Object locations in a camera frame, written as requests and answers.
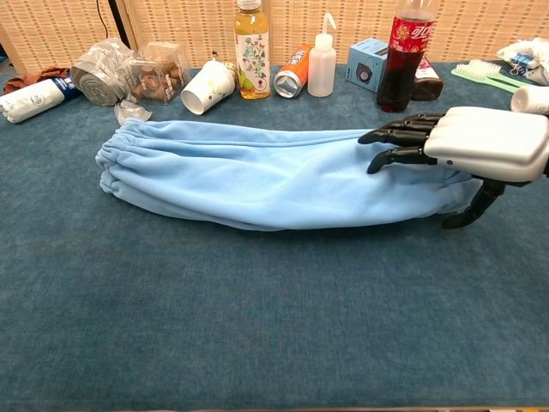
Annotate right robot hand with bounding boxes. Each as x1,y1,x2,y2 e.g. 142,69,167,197
358,106,549,230

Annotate light blue fleece pants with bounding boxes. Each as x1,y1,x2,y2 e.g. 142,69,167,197
94,118,484,232

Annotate white roll right edge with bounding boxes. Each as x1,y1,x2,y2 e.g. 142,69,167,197
510,84,549,116

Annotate dark pouch with purple label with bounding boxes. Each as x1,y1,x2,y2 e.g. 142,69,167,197
411,55,445,102

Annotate blue binder clip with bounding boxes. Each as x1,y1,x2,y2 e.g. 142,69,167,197
510,53,534,75

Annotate white printed plastic bag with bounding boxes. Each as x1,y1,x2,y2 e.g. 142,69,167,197
496,36,549,85

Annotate cola bottle with red label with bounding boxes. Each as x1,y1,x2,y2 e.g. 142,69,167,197
376,0,437,113

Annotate light blue cardboard box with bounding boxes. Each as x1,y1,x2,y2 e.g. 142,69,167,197
345,37,390,94

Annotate bamboo folding screen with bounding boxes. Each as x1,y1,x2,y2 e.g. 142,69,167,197
0,0,549,75

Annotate white squeeze wash bottle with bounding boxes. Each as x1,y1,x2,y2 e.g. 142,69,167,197
306,12,337,98

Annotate orange soda can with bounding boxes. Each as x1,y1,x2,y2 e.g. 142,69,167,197
273,44,314,99

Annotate yellow tea bottle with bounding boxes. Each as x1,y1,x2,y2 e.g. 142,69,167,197
233,0,273,100

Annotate blue carpet table cover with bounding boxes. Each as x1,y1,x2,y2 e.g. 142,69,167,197
0,59,549,409

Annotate white paper cup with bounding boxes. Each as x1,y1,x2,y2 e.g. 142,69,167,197
180,59,238,116

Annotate clear bag of snacks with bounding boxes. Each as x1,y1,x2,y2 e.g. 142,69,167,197
124,40,192,105

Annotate crumpled clear plastic piece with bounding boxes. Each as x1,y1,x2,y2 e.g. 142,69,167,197
113,99,154,125

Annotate grey roll in plastic bag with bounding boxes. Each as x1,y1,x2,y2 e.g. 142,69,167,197
69,37,138,107

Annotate white tube with blue cap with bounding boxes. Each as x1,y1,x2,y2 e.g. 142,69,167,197
0,76,82,124

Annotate brown crumpled cloth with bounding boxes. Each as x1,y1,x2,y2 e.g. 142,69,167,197
3,66,70,94

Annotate thin black hanging cable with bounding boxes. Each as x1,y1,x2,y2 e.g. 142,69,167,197
94,0,109,42

